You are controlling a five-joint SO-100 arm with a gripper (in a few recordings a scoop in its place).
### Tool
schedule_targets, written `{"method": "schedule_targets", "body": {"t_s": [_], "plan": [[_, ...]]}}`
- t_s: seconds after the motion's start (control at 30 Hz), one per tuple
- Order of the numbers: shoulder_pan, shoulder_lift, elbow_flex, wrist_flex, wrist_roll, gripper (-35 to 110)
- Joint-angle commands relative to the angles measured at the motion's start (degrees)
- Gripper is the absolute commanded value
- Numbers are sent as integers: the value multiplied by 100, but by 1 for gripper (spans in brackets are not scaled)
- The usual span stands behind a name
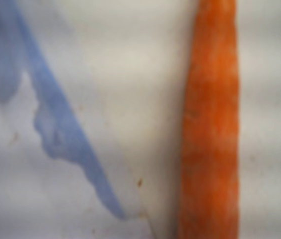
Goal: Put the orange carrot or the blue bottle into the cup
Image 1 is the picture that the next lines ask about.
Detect orange carrot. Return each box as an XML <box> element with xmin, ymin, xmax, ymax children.
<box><xmin>174</xmin><ymin>0</ymin><xmax>241</xmax><ymax>239</ymax></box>

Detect white paper sheet blue stain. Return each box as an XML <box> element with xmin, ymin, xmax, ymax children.
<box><xmin>0</xmin><ymin>0</ymin><xmax>157</xmax><ymax>239</ymax></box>

